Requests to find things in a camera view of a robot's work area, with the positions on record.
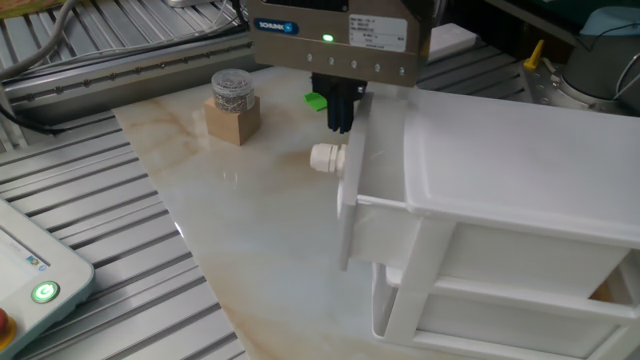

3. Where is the white teach pendant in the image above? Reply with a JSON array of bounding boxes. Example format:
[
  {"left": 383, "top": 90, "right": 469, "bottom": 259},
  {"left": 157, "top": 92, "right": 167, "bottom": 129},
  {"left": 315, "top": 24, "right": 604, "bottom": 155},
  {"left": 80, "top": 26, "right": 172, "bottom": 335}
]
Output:
[{"left": 0, "top": 197, "right": 96, "bottom": 360}]

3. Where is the yellow plastic cone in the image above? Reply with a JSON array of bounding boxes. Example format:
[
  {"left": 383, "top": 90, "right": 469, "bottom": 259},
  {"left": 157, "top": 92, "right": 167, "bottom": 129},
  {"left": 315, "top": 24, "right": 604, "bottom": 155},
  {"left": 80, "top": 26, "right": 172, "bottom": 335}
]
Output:
[{"left": 523, "top": 39, "right": 545, "bottom": 70}]

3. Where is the wooden cube block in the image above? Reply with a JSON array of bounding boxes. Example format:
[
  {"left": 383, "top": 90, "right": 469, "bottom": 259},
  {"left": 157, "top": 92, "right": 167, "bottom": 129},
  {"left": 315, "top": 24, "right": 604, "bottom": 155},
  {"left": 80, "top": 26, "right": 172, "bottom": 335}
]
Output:
[{"left": 204, "top": 95, "right": 262, "bottom": 147}]

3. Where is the thick black cable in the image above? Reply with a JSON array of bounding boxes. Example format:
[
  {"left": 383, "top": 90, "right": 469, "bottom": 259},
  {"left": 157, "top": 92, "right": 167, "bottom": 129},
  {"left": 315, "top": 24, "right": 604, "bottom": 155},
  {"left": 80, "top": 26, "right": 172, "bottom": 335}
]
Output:
[{"left": 0, "top": 106, "right": 67, "bottom": 136}]

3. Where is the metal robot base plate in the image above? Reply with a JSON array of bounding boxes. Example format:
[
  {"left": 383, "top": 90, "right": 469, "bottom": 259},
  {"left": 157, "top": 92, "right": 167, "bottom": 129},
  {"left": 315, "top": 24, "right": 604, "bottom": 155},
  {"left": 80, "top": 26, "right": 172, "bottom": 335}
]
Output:
[{"left": 519, "top": 58, "right": 640, "bottom": 119}]

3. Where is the aluminium rail with holes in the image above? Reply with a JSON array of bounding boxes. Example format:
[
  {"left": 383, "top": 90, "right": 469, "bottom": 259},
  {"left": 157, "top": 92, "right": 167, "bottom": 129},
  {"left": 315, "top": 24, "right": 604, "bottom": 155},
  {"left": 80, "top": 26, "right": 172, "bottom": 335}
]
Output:
[{"left": 0, "top": 29, "right": 261, "bottom": 126}]

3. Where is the white plastic drawer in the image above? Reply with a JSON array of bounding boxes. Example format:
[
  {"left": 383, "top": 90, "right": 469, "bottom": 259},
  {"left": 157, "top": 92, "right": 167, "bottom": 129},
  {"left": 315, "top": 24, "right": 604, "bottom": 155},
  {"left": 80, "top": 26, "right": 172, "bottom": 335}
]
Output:
[
  {"left": 383, "top": 268, "right": 640, "bottom": 359},
  {"left": 335, "top": 92, "right": 632, "bottom": 300}
]

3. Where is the green yellow box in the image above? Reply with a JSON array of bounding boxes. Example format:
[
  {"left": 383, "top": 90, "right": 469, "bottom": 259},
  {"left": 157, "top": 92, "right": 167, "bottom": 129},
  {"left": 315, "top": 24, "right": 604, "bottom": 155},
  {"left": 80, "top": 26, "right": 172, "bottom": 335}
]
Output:
[{"left": 0, "top": 0, "right": 62, "bottom": 20}]

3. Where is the thick grey cable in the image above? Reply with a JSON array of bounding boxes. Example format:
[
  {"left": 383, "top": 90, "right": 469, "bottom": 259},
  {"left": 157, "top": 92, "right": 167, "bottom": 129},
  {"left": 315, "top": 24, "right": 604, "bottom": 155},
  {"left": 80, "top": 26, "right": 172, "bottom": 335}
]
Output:
[{"left": 0, "top": 0, "right": 81, "bottom": 82}]

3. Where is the white plastic drawer cabinet frame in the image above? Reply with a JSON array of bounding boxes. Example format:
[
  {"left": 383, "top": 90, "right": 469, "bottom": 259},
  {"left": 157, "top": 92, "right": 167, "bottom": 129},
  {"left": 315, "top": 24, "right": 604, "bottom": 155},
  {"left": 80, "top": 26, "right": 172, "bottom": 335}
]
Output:
[{"left": 370, "top": 88, "right": 640, "bottom": 360}]

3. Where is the grey metal gripper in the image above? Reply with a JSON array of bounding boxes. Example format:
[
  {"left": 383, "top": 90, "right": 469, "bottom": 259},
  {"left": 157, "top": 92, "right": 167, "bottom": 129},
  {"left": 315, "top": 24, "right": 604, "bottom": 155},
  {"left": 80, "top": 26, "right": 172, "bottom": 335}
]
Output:
[{"left": 247, "top": 0, "right": 434, "bottom": 136}]

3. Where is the marble pattern board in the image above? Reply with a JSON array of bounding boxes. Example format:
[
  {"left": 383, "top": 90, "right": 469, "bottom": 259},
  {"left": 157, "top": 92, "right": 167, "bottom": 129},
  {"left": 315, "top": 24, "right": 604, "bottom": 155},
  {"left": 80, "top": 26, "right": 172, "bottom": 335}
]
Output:
[{"left": 112, "top": 62, "right": 451, "bottom": 360}]

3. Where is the green plastic piece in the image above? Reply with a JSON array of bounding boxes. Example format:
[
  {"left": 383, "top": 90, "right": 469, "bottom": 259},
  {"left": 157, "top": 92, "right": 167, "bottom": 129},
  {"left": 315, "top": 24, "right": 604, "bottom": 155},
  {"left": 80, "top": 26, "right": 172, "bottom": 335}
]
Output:
[{"left": 303, "top": 91, "right": 329, "bottom": 113}]

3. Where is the white rectangular adapter box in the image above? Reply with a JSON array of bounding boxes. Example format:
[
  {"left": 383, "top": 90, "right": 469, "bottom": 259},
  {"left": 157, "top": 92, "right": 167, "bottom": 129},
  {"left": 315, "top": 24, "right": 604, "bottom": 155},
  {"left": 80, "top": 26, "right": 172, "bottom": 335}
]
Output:
[{"left": 428, "top": 22, "right": 479, "bottom": 64}]

